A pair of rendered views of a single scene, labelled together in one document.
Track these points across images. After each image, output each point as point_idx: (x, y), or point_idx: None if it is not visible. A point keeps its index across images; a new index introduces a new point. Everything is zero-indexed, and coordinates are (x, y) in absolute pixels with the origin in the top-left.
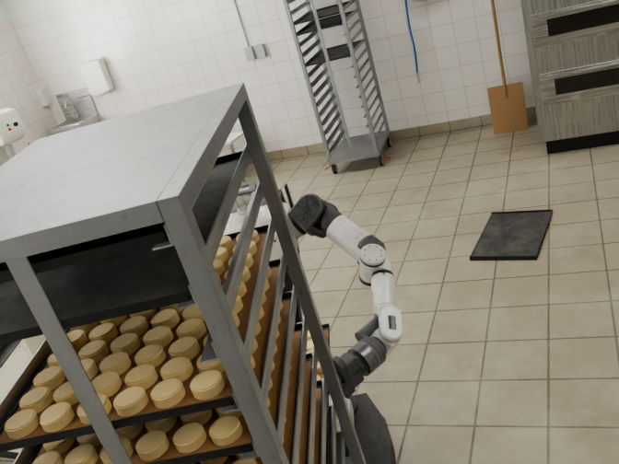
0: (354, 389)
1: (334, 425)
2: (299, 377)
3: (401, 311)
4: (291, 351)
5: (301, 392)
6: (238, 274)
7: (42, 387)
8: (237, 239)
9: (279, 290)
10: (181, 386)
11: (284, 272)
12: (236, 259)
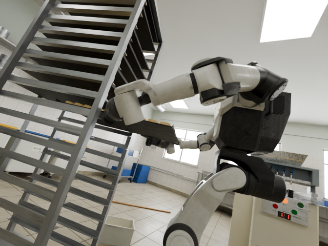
0: (102, 116)
1: (82, 111)
2: (76, 55)
3: (140, 81)
4: (82, 46)
5: (71, 57)
6: (77, 7)
7: None
8: None
9: (101, 32)
10: None
11: (116, 35)
12: (82, 5)
